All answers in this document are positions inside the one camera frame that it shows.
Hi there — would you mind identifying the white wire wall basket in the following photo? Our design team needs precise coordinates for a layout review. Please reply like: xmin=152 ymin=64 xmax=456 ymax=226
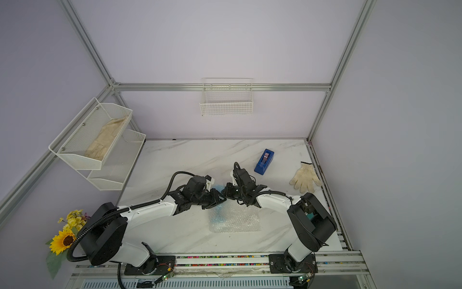
xmin=200 ymin=78 xmax=254 ymax=116

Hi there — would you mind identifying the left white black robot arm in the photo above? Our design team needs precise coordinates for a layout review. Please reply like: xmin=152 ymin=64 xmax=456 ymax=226
xmin=67 ymin=175 xmax=226 ymax=267

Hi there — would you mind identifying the artificial sunflower bouquet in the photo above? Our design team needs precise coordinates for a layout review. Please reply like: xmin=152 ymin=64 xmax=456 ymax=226
xmin=46 ymin=210 xmax=91 ymax=279

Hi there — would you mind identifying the beige glove in shelf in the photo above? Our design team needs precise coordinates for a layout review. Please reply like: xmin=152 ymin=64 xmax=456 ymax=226
xmin=84 ymin=117 xmax=127 ymax=161

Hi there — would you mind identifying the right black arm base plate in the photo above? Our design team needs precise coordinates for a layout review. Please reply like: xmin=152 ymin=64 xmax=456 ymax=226
xmin=268 ymin=254 xmax=318 ymax=273

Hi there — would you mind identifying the white two-tier mesh shelf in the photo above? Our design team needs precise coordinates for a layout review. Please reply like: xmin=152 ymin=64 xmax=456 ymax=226
xmin=49 ymin=98 xmax=146 ymax=191

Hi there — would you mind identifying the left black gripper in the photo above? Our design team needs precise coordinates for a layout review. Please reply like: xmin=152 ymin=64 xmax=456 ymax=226
xmin=192 ymin=188 xmax=227 ymax=210

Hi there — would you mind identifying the aluminium front rail frame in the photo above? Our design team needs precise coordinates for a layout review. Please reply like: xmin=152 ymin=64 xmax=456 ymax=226
xmin=66 ymin=250 xmax=376 ymax=289

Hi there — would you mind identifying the clear bubble wrap sheet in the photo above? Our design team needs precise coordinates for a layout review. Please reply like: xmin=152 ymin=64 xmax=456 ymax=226
xmin=209 ymin=199 xmax=261 ymax=233

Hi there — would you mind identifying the white cotton work glove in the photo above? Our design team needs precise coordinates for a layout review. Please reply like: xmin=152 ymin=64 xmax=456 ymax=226
xmin=289 ymin=162 xmax=322 ymax=194

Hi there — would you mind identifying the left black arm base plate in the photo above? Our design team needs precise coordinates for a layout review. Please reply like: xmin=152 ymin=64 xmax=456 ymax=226
xmin=124 ymin=255 xmax=176 ymax=276

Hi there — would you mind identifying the blue plastic wine glass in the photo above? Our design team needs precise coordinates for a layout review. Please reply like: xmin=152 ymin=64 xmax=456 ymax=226
xmin=208 ymin=201 xmax=226 ymax=231

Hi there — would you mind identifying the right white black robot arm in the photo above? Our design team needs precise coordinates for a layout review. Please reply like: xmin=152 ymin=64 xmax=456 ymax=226
xmin=222 ymin=162 xmax=337 ymax=274

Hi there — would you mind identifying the blue tape dispenser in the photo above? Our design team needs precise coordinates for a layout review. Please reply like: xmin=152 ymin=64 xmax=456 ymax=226
xmin=254 ymin=149 xmax=274 ymax=175

